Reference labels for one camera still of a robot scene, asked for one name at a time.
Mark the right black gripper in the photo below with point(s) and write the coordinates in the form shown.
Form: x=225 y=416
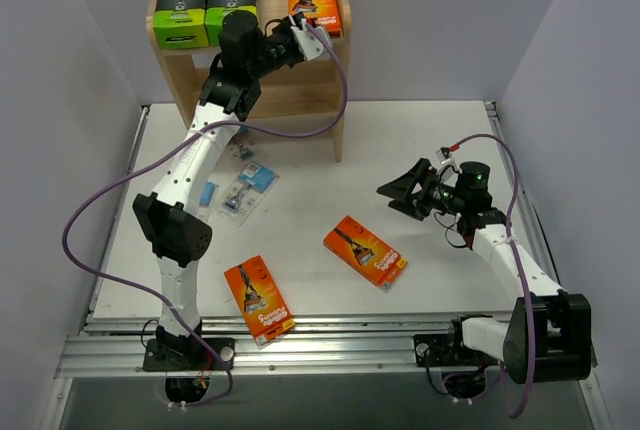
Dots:
x=426 y=192

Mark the orange Fusion box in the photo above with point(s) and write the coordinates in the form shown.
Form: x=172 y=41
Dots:
x=264 y=310
x=325 y=12
x=366 y=253

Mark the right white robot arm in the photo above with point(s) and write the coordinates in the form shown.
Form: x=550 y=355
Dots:
x=548 y=335

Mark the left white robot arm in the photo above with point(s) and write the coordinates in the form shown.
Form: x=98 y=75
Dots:
x=168 y=214

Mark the wooden two-tier shelf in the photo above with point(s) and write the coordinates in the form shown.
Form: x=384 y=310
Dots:
x=312 y=88

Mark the blue razor blister under shelf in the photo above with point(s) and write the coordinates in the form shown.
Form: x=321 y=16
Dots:
x=243 y=146

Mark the blue razor blister middle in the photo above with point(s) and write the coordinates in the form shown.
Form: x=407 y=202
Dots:
x=245 y=192

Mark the blue razor blister left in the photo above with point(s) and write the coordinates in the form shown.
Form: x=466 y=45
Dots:
x=208 y=194

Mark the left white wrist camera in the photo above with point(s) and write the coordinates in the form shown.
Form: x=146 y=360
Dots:
x=312 y=39

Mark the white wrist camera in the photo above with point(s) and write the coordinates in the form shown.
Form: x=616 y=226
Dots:
x=312 y=39
x=446 y=159

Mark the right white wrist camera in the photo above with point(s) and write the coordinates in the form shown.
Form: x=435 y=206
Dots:
x=446 y=159

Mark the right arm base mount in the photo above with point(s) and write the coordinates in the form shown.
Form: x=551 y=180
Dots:
x=436 y=350

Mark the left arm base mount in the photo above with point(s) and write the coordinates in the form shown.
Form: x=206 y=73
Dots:
x=160 y=358

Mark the aluminium frame rail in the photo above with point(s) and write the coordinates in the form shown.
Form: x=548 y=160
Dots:
x=316 y=345

